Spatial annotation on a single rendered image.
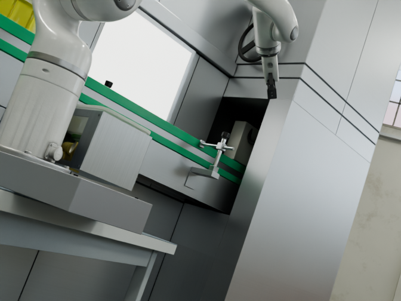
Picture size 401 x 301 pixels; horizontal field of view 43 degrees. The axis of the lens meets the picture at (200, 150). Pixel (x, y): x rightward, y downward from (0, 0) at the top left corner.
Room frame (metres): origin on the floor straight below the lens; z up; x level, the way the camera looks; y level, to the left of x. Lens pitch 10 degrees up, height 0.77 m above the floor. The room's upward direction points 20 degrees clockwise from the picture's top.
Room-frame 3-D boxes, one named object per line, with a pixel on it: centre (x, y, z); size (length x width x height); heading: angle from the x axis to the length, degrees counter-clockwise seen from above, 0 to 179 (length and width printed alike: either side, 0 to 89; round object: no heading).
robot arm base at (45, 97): (0.98, 0.32, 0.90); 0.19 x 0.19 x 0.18
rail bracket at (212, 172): (1.79, -0.05, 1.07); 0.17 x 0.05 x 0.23; 42
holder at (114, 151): (1.39, 0.29, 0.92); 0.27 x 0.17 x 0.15; 42
